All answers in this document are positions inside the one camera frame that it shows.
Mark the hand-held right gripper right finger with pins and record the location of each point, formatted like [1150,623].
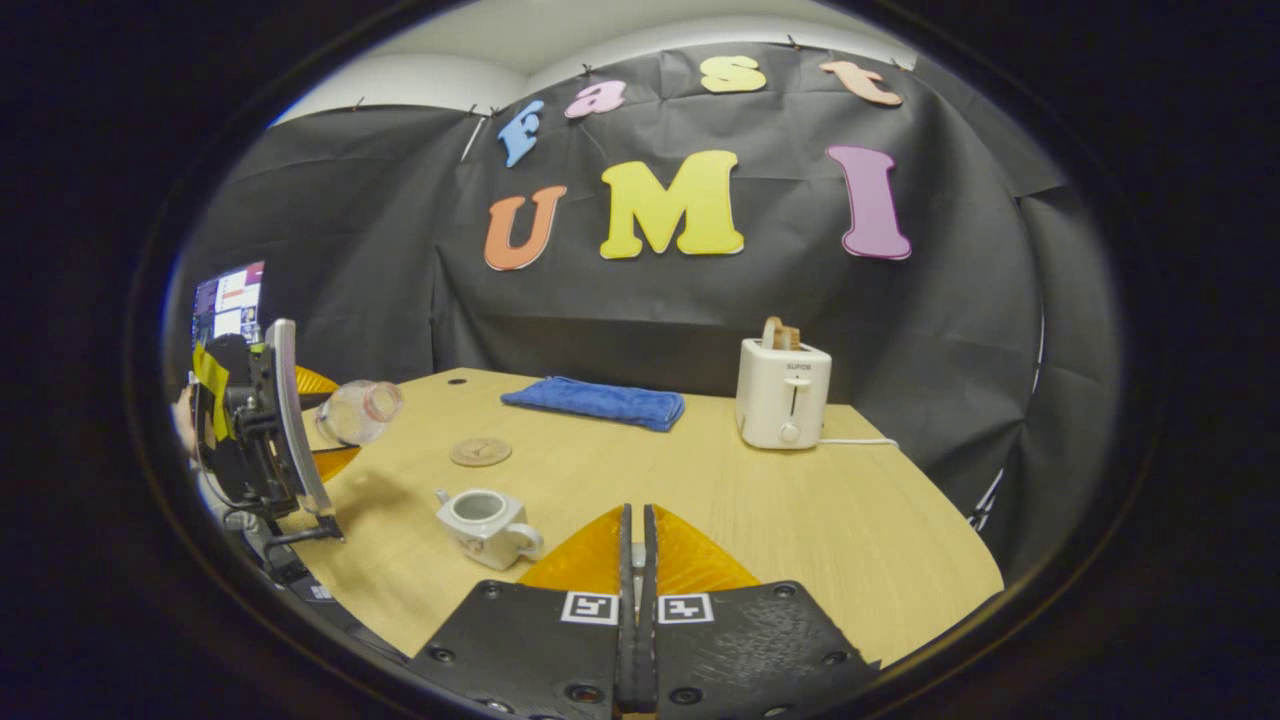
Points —
[760,650]

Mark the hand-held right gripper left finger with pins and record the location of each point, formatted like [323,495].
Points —
[520,650]

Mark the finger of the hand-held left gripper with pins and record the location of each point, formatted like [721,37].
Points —
[335,460]
[312,380]

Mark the clear plastic water bottle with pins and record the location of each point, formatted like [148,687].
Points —
[350,412]

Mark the white ceramic teacup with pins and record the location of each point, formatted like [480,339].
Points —
[490,542]

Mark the round brown coaster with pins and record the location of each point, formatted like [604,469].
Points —
[480,452]

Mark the white teacup lid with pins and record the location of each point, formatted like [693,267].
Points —
[638,556]

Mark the person's light trousers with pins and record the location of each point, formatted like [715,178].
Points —
[225,510]

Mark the computer monitor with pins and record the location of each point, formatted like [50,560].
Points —
[232,300]

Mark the white toaster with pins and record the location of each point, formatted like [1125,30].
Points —
[775,400]

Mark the blue folded towel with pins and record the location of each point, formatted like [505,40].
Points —
[600,402]

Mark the bread slice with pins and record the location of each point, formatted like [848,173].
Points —
[780,335]

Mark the black backdrop cloth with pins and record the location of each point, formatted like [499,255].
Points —
[650,320]

